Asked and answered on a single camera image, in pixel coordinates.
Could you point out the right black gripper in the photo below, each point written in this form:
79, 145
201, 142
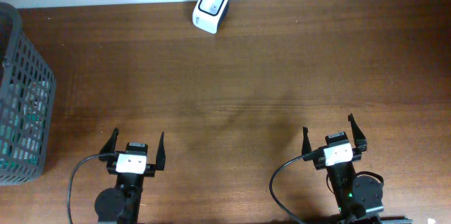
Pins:
359, 141

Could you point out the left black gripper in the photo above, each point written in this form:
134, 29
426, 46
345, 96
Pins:
152, 169

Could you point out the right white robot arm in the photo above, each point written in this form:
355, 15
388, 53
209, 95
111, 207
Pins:
358, 194

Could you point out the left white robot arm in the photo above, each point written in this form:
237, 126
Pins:
121, 203

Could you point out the white barcode scanner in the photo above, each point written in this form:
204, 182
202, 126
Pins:
209, 14

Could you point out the dark grey plastic basket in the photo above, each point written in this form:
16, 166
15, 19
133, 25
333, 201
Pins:
28, 89

